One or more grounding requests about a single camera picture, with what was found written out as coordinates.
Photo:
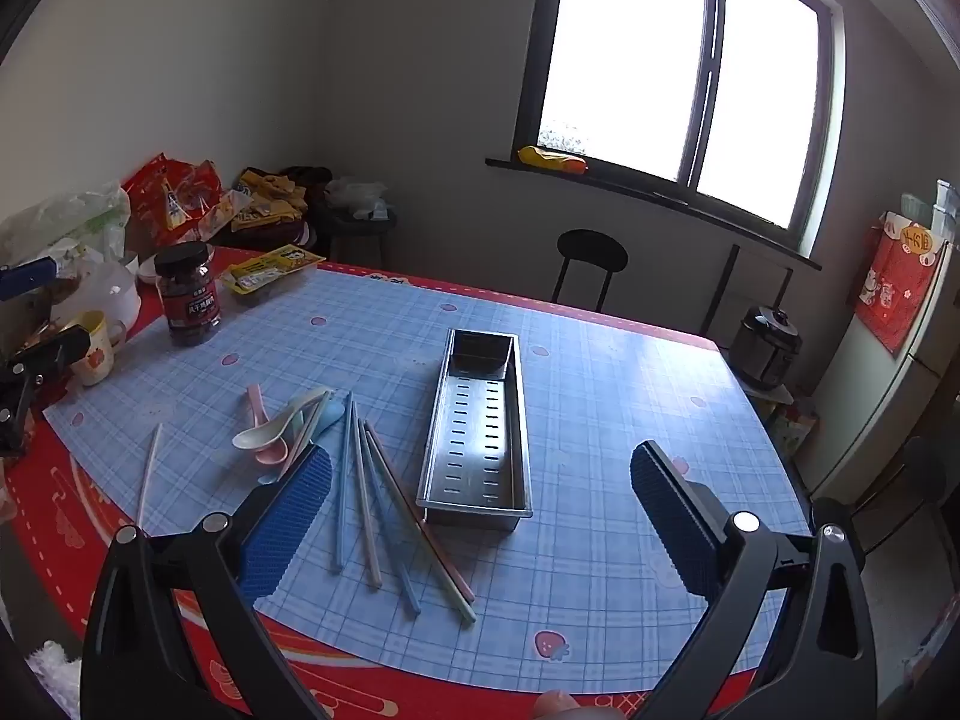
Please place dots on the black round-back chair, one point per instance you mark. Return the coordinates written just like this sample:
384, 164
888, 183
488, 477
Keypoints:
591, 249

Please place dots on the blue spoon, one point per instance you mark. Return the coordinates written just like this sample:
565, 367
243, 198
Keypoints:
330, 416

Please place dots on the white printed mug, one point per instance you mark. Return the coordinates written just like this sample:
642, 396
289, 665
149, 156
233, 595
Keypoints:
97, 352

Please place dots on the pink spoon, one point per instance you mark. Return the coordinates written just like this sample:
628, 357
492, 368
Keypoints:
271, 454

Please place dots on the black framed window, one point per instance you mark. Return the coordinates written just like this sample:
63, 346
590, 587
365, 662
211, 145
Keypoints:
630, 52

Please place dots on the translucent plastic bag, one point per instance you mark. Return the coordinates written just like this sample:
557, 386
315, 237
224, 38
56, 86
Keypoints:
67, 225

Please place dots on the black folded rack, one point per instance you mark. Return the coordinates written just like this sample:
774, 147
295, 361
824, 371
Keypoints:
727, 285

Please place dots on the blue plaid table mat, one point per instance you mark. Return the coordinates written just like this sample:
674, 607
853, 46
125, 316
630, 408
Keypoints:
600, 405

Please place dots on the clear plastic containers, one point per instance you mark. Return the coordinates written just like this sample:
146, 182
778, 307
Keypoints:
937, 210

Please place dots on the green spoon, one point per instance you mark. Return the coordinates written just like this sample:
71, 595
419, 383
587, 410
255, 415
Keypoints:
304, 409

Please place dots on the blue chopstick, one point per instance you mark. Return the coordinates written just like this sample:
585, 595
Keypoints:
390, 525
343, 487

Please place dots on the yellow and red packet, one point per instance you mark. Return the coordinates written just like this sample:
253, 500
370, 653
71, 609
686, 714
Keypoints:
551, 159

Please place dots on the yellow labelled snack tray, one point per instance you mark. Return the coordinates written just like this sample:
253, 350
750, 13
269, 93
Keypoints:
270, 274

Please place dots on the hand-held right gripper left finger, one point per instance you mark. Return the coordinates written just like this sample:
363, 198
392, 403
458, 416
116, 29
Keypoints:
289, 517

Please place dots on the white plastic bag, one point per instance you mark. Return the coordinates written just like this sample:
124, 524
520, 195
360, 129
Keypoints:
356, 195

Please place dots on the metal perforated utensil tray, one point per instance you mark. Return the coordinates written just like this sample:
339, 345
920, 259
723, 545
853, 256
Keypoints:
480, 427

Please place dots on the white spoon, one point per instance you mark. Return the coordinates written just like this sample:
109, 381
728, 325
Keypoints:
255, 436

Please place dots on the white plastic container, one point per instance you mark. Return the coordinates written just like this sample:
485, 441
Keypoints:
112, 296

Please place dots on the dark rice cooker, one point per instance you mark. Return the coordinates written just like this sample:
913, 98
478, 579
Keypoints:
765, 349

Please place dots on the person's right hand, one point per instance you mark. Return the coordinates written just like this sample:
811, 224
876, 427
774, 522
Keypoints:
556, 706

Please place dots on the red snack bag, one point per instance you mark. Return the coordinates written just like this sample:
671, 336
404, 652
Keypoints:
169, 195

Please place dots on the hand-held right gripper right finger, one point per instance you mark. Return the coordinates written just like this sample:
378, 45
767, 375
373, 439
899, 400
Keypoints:
675, 525

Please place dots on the red printed cloth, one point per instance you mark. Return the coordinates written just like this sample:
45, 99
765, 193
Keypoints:
900, 285

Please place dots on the yellow snack bags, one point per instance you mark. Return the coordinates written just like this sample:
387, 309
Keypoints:
266, 199

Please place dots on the colourful cardboard box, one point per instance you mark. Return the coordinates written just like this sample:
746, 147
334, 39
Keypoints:
791, 427

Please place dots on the dark jar with red label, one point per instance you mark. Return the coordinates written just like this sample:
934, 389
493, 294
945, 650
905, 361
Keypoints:
187, 300

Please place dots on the small dark side table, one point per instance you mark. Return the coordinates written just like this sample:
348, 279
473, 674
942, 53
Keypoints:
360, 229

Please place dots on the green chopstick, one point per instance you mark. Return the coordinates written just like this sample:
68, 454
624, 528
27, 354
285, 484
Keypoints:
461, 604

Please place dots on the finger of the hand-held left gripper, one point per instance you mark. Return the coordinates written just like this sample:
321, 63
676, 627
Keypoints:
45, 360
26, 279

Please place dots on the dark cloth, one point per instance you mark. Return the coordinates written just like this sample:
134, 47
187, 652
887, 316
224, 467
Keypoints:
311, 180

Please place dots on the white refrigerator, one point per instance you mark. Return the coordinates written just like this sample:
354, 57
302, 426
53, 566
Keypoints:
877, 405

